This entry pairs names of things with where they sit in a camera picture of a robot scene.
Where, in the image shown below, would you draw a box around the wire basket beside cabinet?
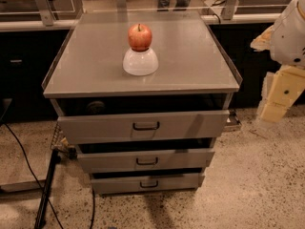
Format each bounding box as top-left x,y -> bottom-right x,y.
51,124 -> 77,159

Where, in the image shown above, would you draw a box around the black floor cable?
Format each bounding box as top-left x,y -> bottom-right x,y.
2,121 -> 65,229
89,186 -> 96,229

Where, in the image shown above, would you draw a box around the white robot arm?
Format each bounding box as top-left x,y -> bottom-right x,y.
251,0 -> 305,123

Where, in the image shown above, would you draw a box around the grey bottom drawer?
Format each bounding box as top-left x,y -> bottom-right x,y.
91,173 -> 205,195

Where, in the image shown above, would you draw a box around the black stand leg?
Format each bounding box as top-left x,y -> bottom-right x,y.
34,150 -> 59,229

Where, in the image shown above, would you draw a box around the red apple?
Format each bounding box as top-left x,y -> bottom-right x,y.
128,24 -> 153,52

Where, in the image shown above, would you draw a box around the dark background counter cabinets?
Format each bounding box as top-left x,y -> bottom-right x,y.
0,23 -> 279,122

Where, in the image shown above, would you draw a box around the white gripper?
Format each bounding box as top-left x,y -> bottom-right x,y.
256,65 -> 305,123

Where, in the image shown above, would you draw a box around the white upturned bowl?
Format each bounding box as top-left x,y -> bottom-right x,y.
123,48 -> 159,76

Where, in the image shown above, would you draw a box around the grey drawer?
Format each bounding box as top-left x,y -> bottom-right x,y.
58,110 -> 229,144
91,173 -> 205,195
77,149 -> 214,174

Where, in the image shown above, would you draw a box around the grey drawer cabinet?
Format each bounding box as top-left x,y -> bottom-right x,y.
43,11 -> 242,195

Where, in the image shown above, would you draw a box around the grey top drawer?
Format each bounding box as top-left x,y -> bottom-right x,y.
58,110 -> 229,144

